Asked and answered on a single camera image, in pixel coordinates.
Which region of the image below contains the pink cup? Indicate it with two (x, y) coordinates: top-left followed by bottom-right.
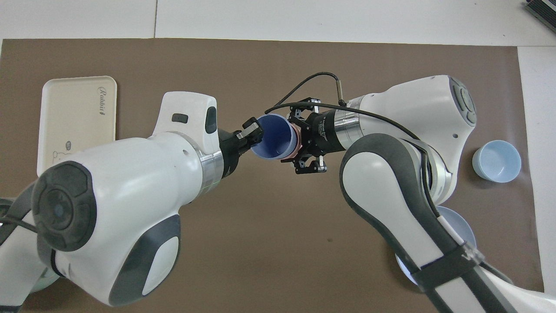
(290, 124), (301, 159)

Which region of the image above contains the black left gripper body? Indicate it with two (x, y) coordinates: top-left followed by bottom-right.
(216, 128), (250, 180)

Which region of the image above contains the pale green glass-lid kettle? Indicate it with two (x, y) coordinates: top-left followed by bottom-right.
(0, 198), (60, 293)

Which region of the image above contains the pale blue round plate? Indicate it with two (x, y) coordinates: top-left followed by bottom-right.
(394, 206), (477, 286)

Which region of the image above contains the cream rabbit print tray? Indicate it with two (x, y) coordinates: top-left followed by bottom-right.
(37, 76), (118, 176)

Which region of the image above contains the brown table mat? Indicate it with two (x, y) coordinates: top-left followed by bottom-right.
(0, 38), (546, 313)

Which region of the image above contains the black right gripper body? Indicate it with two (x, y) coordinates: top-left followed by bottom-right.
(302, 110), (340, 156)

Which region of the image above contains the light blue bowl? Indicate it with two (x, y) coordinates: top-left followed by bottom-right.
(472, 140), (522, 183)

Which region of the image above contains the grey striped box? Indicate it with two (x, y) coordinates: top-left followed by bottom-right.
(523, 0), (556, 31)

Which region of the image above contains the blue ribbed cup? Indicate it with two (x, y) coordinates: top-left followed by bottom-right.
(251, 113), (298, 160)

